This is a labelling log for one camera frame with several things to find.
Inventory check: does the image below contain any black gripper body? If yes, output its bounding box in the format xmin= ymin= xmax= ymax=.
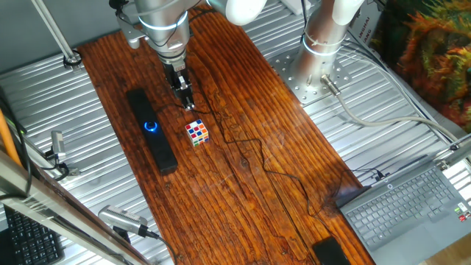
xmin=163 ymin=61 xmax=191 ymax=91

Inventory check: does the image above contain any black soundbar speaker with knob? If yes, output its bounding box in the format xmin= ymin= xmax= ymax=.
xmin=126 ymin=88 xmax=180 ymax=176

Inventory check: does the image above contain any rubik's cube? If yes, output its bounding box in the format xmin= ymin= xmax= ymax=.
xmin=184 ymin=119 xmax=210 ymax=148

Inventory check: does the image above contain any brown wood grain board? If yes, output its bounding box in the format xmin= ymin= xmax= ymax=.
xmin=77 ymin=3 xmax=376 ymax=265

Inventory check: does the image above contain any aluminium stand pole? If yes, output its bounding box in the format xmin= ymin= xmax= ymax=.
xmin=433 ymin=132 xmax=471 ymax=170
xmin=31 ymin=0 xmax=84 ymax=71

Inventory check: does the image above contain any metal clamp tool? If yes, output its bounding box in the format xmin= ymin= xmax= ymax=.
xmin=46 ymin=130 xmax=69 ymax=165

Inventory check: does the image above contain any small white box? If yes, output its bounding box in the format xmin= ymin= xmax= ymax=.
xmin=280 ymin=0 xmax=314 ymax=16

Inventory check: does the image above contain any orange pole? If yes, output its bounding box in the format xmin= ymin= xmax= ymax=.
xmin=0 ymin=108 xmax=22 ymax=166

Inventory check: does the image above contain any white lettered box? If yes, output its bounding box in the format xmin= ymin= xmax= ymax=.
xmin=347 ymin=0 xmax=386 ymax=49

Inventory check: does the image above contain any black keyboard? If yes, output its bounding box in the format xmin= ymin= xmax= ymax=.
xmin=3 ymin=205 xmax=65 ymax=265

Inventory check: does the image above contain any black smartphone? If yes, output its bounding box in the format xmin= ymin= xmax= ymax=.
xmin=312 ymin=236 xmax=351 ymax=265

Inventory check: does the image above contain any grey laptop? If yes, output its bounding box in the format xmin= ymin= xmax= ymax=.
xmin=335 ymin=156 xmax=471 ymax=265

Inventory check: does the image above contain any colourful furry cloth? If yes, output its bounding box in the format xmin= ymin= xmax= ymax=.
xmin=371 ymin=0 xmax=471 ymax=133

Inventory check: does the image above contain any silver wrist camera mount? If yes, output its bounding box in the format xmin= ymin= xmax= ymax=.
xmin=116 ymin=18 xmax=148 ymax=50

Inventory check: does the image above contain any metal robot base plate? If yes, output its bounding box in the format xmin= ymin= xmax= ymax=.
xmin=268 ymin=47 xmax=353 ymax=107

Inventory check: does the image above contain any silver grilled camera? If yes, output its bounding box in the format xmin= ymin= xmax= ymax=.
xmin=97 ymin=205 xmax=150 ymax=244

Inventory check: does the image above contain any black camera cable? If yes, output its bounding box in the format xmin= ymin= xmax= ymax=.
xmin=0 ymin=93 xmax=34 ymax=202
xmin=141 ymin=226 xmax=180 ymax=265

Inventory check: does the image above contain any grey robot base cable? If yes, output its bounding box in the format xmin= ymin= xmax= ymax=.
xmin=319 ymin=73 xmax=461 ymax=144

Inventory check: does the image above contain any aluminium frame beam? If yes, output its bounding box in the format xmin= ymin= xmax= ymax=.
xmin=0 ymin=149 xmax=152 ymax=265

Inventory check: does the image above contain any thin black speaker cable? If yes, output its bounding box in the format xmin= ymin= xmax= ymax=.
xmin=160 ymin=102 xmax=386 ymax=218

